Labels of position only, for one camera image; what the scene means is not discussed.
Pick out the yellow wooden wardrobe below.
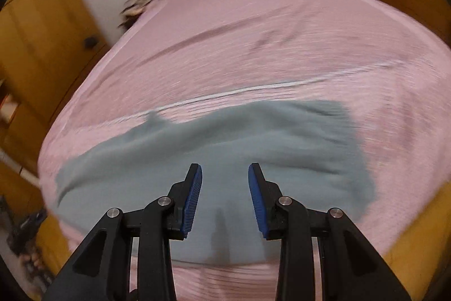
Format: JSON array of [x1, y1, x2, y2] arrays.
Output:
[[0, 0, 117, 182]]

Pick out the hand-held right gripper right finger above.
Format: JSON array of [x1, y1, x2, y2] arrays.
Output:
[[247, 163, 413, 301]]

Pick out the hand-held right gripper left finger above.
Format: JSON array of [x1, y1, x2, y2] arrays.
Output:
[[42, 163, 204, 301]]

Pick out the pink floral bed sheet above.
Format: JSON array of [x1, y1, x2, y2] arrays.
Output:
[[37, 0, 451, 301]]

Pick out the pile of clothes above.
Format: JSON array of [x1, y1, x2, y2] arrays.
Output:
[[120, 0, 159, 28]]

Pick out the grey pants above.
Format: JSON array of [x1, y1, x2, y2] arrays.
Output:
[[54, 100, 377, 266]]

